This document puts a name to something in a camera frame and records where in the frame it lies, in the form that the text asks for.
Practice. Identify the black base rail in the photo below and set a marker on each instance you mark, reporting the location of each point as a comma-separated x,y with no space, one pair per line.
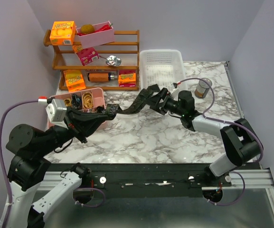
152,180

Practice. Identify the wooden shelf rack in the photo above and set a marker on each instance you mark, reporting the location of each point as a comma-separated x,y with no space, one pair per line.
126,47

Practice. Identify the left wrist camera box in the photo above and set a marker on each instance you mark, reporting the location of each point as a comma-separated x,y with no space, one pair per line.
56,110

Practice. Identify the pink divided organizer box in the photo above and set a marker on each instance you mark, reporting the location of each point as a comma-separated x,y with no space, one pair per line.
98,99

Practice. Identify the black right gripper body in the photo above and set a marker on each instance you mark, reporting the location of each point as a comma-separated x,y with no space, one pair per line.
169,103

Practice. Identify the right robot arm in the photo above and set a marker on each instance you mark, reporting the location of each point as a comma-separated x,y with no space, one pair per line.
239,140

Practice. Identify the orange Scrub Daddy box bottom left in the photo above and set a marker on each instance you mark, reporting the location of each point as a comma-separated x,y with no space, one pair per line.
74,80

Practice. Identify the rolled colourful pop-art tie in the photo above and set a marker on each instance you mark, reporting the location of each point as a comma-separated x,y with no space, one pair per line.
89,110

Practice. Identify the orange Scrub Mommy box bottom right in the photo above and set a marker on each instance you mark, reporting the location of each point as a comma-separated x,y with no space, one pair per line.
127,78

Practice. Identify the orange scrub daddy box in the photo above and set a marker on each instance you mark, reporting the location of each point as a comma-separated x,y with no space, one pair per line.
74,80
63,33

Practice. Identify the dark green nature-print tie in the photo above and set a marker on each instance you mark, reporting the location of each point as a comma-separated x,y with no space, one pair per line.
137,105

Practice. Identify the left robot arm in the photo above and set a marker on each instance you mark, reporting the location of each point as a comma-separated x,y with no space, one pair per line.
28,167

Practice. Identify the rolled gold tie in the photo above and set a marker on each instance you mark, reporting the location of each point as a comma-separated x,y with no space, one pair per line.
87,100

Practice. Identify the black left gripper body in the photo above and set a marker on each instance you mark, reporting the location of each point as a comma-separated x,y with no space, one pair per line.
78,128

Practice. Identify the orange cylindrical bottle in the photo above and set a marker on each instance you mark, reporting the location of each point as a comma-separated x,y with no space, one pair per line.
101,77

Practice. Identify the rolled dark blue tie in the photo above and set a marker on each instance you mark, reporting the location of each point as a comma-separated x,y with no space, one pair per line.
76,102

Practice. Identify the brown round sponge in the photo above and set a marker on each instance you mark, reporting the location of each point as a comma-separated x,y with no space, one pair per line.
87,29

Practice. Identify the orange Scrub Daddy box top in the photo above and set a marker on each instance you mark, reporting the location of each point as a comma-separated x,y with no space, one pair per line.
63,33

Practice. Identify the white plastic basket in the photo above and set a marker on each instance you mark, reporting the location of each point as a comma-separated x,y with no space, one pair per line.
162,67

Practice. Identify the pink rectangular tray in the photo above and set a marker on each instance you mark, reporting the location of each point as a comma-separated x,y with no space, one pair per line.
97,38

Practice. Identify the pink sponge box middle shelf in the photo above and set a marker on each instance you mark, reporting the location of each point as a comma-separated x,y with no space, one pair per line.
85,55

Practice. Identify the rolled yellow tie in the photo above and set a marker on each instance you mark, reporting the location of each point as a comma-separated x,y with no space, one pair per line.
68,102

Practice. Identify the metal tin can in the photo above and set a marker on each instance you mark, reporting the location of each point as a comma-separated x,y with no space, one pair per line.
203,88

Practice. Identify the silver metal scoop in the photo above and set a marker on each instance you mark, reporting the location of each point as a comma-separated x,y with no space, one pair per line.
112,60

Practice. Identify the red chili pepper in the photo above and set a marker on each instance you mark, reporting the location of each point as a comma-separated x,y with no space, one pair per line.
103,28

